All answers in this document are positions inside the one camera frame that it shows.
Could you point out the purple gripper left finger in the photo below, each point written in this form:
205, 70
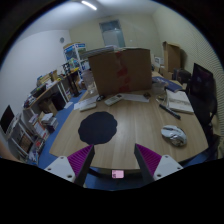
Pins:
75, 167

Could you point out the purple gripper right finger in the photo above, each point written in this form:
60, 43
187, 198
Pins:
154, 166

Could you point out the silver computer mouse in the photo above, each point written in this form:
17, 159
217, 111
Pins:
174, 134

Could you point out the dark round mouse pad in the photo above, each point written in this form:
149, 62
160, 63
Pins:
98, 128

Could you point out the pink sticker tag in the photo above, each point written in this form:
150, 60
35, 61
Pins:
117, 174

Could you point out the black pen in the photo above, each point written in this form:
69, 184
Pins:
170, 111

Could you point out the white paper sheet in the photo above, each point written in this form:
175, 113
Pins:
135, 97

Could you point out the open white notebook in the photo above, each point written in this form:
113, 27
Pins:
178, 101

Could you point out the white remote control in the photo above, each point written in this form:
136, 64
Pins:
113, 100

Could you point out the blue book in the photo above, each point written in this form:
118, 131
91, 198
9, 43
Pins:
168, 84

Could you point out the black computer monitor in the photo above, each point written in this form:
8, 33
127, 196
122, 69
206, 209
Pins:
6, 119

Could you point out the black office chair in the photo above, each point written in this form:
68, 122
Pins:
201, 93

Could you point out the clear plastic container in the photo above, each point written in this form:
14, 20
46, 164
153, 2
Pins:
89, 81

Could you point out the large cardboard box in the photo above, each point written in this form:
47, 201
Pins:
122, 71

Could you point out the white shelf unit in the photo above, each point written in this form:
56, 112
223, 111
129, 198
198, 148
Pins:
73, 54

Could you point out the tall cardboard box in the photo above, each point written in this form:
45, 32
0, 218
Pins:
172, 56

